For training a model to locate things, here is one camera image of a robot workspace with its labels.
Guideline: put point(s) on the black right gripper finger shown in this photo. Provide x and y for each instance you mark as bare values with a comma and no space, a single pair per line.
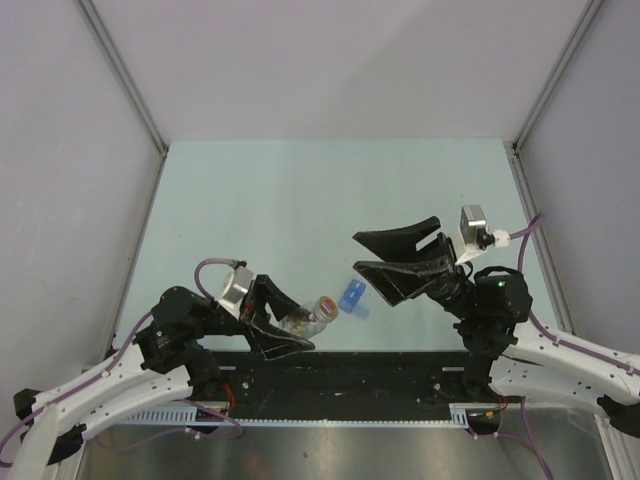
394,282
399,244

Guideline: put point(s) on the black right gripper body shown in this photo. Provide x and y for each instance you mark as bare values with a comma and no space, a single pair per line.
448,283

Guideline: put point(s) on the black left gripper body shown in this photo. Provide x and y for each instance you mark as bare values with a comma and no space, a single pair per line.
220,322

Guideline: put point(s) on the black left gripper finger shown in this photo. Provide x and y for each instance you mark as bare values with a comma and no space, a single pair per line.
270,342
265,297

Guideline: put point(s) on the clear glass pill bottle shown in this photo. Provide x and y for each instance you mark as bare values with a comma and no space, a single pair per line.
311,318

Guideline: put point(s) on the blue plastic pill organizer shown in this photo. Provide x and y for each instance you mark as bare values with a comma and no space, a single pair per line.
350,301

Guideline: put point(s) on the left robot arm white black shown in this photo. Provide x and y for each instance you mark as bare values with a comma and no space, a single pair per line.
160,361

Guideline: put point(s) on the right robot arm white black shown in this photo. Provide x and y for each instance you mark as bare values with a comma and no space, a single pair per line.
511,352

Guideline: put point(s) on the grey aluminium corner profile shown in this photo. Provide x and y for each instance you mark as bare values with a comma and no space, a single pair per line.
578,36

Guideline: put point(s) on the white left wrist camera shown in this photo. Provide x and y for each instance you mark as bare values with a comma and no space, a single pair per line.
236,287

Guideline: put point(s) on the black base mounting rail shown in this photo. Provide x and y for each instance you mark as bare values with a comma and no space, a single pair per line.
351,385

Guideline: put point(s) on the white slotted cable duct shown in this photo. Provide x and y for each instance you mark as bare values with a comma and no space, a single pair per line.
456,416

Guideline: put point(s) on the left aluminium frame profile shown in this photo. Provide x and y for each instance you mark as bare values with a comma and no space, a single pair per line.
116,63

